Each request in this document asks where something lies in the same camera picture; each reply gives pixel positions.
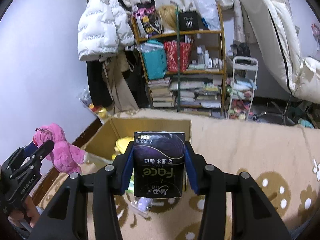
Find black box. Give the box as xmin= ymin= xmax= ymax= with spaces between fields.
xmin=178 ymin=11 xmax=200 ymax=32

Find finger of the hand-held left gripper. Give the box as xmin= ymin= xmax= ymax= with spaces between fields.
xmin=10 ymin=140 xmax=55 ymax=178
xmin=5 ymin=141 xmax=38 ymax=171

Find white folded mattress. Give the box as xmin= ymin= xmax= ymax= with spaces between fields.
xmin=239 ymin=0 xmax=320 ymax=104

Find teal bag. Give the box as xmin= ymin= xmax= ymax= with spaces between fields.
xmin=141 ymin=41 xmax=167 ymax=80

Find blonde wig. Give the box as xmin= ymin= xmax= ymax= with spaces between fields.
xmin=156 ymin=5 xmax=179 ymax=34

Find beige trousers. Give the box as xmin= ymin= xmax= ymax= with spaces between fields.
xmin=101 ymin=55 xmax=139 ymax=114

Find pink plush bear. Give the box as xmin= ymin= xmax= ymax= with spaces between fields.
xmin=33 ymin=123 xmax=88 ymax=173

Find pile of papers and books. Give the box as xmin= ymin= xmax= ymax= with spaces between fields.
xmin=170 ymin=75 xmax=223 ymax=109

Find cardboard box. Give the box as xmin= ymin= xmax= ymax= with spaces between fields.
xmin=85 ymin=117 xmax=192 ymax=193

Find plastic bag of toys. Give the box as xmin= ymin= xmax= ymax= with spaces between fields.
xmin=77 ymin=87 xmax=112 ymax=124

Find row of cosmetic bottles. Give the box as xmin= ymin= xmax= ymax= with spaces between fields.
xmin=191 ymin=46 xmax=224 ymax=69

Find stack of books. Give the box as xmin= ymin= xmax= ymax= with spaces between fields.
xmin=147 ymin=77 xmax=177 ymax=108

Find beige printed blanket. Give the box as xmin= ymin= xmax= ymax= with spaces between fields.
xmin=37 ymin=107 xmax=320 ymax=240

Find white puffer jacket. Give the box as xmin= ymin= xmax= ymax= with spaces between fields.
xmin=77 ymin=0 xmax=135 ymax=62

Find black tissue pack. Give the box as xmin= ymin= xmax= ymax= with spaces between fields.
xmin=133 ymin=131 xmax=187 ymax=198

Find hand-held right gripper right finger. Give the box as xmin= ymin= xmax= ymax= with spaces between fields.
xmin=184 ymin=141 xmax=292 ymax=240

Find clear plastic bag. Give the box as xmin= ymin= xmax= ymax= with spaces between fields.
xmin=194 ymin=0 xmax=222 ymax=30

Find yellow plush toy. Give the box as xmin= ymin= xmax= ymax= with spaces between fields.
xmin=114 ymin=136 xmax=135 ymax=155

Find colourful printed package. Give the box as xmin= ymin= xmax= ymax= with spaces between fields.
xmin=132 ymin=2 xmax=164 ymax=39

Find person's left hand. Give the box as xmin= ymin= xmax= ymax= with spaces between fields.
xmin=10 ymin=197 xmax=42 ymax=228

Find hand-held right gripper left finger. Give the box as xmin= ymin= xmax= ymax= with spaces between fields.
xmin=29 ymin=140 xmax=137 ymax=240

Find wooden shelf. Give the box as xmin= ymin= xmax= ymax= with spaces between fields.
xmin=131 ymin=4 xmax=227 ymax=113

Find white trolley cart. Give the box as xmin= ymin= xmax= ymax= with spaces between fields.
xmin=226 ymin=56 xmax=258 ymax=120

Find green pole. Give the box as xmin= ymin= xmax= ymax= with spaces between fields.
xmin=175 ymin=4 xmax=182 ymax=113

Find red patterned bag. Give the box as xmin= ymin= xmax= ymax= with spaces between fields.
xmin=164 ymin=40 xmax=193 ymax=72

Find black coat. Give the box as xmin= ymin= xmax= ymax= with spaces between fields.
xmin=86 ymin=59 xmax=113 ymax=108

